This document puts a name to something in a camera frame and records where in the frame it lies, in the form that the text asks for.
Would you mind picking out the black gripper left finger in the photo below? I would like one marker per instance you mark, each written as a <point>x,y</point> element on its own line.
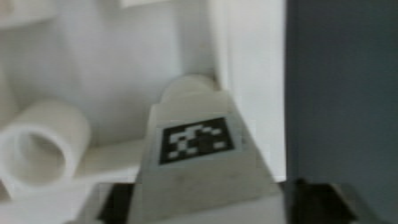
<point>107,205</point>

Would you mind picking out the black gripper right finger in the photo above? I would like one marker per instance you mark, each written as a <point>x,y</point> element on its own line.
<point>320,205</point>

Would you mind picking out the white chair seat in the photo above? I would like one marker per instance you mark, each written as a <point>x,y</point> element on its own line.
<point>89,57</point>

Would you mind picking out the white tagged chair leg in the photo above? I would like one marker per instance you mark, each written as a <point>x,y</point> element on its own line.
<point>205,184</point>

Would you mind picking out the white boundary frame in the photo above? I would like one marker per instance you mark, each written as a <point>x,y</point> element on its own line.
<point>249,38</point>

